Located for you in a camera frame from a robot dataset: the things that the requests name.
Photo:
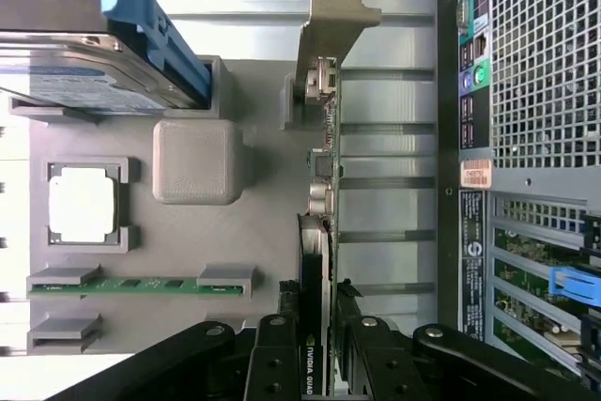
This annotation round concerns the grey printed parts rack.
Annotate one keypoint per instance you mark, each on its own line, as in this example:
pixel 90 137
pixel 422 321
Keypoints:
pixel 197 241

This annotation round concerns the hard disk with blue carrier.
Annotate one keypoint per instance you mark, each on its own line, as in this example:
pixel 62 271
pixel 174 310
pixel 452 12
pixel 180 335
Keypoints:
pixel 94 72

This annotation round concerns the black service label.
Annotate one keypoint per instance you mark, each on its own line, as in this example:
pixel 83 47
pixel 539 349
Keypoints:
pixel 471 265

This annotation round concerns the green motherboard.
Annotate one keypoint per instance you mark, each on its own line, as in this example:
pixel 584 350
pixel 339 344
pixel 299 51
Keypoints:
pixel 521 274

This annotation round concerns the silver CPU chip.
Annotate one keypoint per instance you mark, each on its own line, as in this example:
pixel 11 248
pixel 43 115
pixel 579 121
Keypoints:
pixel 82 204

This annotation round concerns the blue card retention clip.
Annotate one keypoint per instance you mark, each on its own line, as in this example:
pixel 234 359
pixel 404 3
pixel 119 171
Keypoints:
pixel 570 281

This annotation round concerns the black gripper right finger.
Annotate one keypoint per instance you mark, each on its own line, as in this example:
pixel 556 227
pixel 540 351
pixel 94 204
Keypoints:
pixel 375 363

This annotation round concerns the green RAM stick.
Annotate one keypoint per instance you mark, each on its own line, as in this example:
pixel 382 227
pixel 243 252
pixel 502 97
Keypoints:
pixel 141 285

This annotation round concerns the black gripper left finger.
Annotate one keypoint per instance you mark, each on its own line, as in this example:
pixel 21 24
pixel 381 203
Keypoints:
pixel 274 363

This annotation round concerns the grey open PC case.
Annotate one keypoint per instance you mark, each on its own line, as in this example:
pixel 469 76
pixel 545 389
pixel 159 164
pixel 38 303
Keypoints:
pixel 540 91

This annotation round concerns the orange barcode sticker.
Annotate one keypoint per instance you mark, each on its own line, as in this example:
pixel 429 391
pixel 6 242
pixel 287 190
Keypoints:
pixel 477 174

